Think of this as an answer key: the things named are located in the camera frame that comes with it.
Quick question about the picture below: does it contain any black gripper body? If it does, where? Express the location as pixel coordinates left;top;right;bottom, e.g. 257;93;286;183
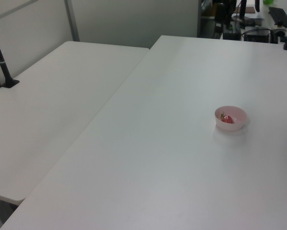
215;1;233;24

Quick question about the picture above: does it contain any red strawberry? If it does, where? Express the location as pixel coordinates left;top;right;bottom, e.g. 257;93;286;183
219;111;235;125

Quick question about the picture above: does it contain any pink plastic bowl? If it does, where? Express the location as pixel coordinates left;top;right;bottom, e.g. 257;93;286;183
214;105;247;132

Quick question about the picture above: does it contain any black monitor stand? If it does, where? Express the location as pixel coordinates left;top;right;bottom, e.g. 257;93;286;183
239;0;248;20

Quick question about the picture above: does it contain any black electronics box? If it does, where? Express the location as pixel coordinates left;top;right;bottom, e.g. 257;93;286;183
243;28;272;43

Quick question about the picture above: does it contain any black keyboard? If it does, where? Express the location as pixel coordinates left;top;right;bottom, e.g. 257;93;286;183
268;6;287;28

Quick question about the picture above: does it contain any white side table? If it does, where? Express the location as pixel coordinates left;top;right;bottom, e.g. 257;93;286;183
0;41;151;206

